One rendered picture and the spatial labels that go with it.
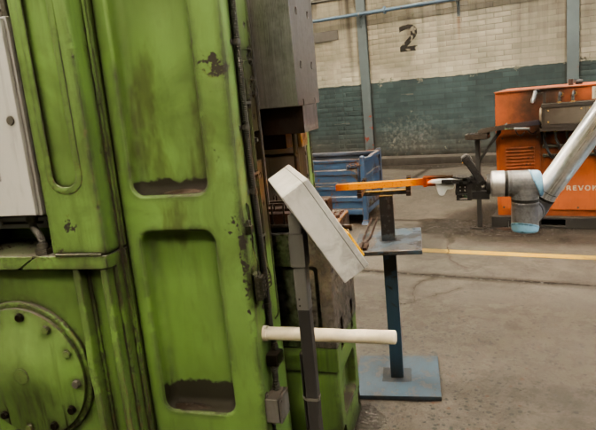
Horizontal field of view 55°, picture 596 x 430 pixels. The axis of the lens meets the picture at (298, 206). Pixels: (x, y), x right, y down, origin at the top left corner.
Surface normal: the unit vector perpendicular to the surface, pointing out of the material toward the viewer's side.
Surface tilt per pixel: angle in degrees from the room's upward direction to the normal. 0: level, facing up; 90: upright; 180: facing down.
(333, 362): 90
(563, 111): 90
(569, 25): 90
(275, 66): 90
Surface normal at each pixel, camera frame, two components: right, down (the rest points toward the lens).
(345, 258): 0.15, 0.18
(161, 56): -0.28, 0.19
